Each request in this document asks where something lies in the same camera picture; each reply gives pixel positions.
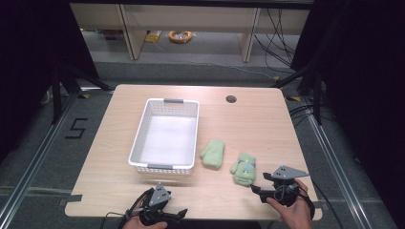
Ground green mitten with blue patch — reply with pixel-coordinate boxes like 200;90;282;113
229;152;258;187

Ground silver floor rail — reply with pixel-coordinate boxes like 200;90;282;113
302;96;382;229
0;91;79;221

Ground black floor cables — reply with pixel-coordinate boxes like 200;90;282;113
287;103;321;129

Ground white plastic basket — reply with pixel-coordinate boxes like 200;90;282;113
127;97;201;177

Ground dark curtain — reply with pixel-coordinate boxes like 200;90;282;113
289;0;405;229
0;0;100;163

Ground person's right hand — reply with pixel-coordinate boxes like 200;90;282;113
266;178;315;229

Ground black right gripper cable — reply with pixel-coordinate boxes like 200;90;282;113
297;179;346;229

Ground yellow packet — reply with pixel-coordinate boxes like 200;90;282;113
144;30;163;44

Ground black hanging cables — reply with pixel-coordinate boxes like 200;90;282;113
253;8;298;69

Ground light wooden desk frame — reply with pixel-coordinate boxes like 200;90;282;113
70;2;311;64

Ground black metal stand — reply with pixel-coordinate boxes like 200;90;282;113
270;65;324;126
50;62;113;125

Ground person's left hand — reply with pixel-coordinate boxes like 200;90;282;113
121;215;169;229

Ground plain green mitten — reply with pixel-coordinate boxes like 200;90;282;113
200;137;225;170

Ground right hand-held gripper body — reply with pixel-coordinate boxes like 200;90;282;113
266;164;310;207

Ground orange cable coil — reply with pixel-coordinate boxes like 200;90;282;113
167;30;194;45

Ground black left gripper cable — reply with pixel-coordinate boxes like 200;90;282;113
100;187;155;229

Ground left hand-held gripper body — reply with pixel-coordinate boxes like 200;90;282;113
139;182;173;227

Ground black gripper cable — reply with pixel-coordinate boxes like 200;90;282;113
297;179;346;229
100;187;155;229

